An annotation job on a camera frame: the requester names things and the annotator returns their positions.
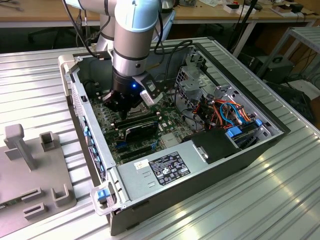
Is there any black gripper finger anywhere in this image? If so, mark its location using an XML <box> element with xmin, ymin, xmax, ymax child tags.
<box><xmin>101</xmin><ymin>90</ymin><xmax>129</xmax><ymax>121</ymax></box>
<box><xmin>125</xmin><ymin>98</ymin><xmax>142</xmax><ymax>119</ymax></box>

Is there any metal socket cover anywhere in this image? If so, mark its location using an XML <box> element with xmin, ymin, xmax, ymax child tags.
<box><xmin>127</xmin><ymin>104</ymin><xmax>150</xmax><ymax>118</ymax></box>

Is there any black CPU socket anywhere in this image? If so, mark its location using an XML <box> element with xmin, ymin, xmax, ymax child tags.
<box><xmin>126</xmin><ymin>103</ymin><xmax>151</xmax><ymax>119</ymax></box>

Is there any black RAM slot bank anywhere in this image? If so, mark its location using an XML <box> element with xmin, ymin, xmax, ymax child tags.
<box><xmin>95</xmin><ymin>90</ymin><xmax>106</xmax><ymax>104</ymax></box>
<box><xmin>112</xmin><ymin>111</ymin><xmax>161</xmax><ymax>131</ymax></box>

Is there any black expansion slot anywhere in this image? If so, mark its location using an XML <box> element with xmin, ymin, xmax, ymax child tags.
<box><xmin>117</xmin><ymin>143</ymin><xmax>153</xmax><ymax>155</ymax></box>
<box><xmin>121</xmin><ymin>149</ymin><xmax>155</xmax><ymax>162</ymax></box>

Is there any black graphics card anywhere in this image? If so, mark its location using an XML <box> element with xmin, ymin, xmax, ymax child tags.
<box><xmin>123</xmin><ymin>121</ymin><xmax>160</xmax><ymax>144</ymax></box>

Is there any green motherboard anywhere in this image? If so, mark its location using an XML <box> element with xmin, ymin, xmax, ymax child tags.
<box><xmin>88</xmin><ymin>84</ymin><xmax>187</xmax><ymax>168</ymax></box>

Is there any silver chipset heatsink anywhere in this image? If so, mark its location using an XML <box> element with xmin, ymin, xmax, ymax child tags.
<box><xmin>160</xmin><ymin>133</ymin><xmax>183</xmax><ymax>149</ymax></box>

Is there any silver perforated drive cage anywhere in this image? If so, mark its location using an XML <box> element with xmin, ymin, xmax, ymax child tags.
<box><xmin>174</xmin><ymin>46</ymin><xmax>219</xmax><ymax>102</ymax></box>

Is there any silver power supply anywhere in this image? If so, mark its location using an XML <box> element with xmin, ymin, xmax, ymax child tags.
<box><xmin>116</xmin><ymin>140</ymin><xmax>210</xmax><ymax>203</ymax></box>

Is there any black plastic shroud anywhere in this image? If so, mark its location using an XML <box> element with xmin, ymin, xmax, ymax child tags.
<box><xmin>192</xmin><ymin>129</ymin><xmax>244</xmax><ymax>165</ymax></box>

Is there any blue case latch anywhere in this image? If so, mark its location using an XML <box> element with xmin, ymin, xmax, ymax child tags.
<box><xmin>97</xmin><ymin>190</ymin><xmax>110</xmax><ymax>202</ymax></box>

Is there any open grey PC case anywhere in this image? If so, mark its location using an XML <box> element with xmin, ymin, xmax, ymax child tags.
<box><xmin>57</xmin><ymin>41</ymin><xmax>292</xmax><ymax>237</ymax></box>

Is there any hard disk in blue carrier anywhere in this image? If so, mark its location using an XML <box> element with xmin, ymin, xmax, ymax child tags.
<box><xmin>225</xmin><ymin>125</ymin><xmax>264</xmax><ymax>151</ymax></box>

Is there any wooden desk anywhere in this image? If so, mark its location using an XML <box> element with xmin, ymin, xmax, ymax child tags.
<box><xmin>0</xmin><ymin>0</ymin><xmax>320</xmax><ymax>29</ymax></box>

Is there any grey parts rack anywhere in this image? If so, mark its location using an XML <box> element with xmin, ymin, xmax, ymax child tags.
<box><xmin>0</xmin><ymin>123</ymin><xmax>78</xmax><ymax>221</ymax></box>

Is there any brown flat box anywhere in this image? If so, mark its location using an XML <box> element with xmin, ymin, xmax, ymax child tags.
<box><xmin>271</xmin><ymin>3</ymin><xmax>293</xmax><ymax>15</ymax></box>

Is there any small black device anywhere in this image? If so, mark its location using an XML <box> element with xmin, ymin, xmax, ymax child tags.
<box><xmin>291</xmin><ymin>2</ymin><xmax>305</xmax><ymax>14</ymax></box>

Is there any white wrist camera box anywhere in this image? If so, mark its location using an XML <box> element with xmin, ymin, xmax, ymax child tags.
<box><xmin>132</xmin><ymin>72</ymin><xmax>165</xmax><ymax>106</ymax></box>

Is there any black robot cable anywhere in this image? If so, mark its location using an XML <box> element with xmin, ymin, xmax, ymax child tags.
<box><xmin>152</xmin><ymin>9</ymin><xmax>194</xmax><ymax>83</ymax></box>

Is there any orange wire harness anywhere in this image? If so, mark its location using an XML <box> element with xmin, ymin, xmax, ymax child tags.
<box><xmin>194</xmin><ymin>98</ymin><xmax>258</xmax><ymax>131</ymax></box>

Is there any silver disk bay bracket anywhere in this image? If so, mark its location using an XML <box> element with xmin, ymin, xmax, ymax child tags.
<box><xmin>213</xmin><ymin>84</ymin><xmax>276</xmax><ymax>141</ymax></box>

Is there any blue data wire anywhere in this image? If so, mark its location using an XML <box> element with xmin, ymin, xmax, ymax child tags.
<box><xmin>219</xmin><ymin>101</ymin><xmax>252</xmax><ymax>126</ymax></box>

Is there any grey metal frame table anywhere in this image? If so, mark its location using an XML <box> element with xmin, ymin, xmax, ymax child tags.
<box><xmin>256</xmin><ymin>26</ymin><xmax>320</xmax><ymax>83</ymax></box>

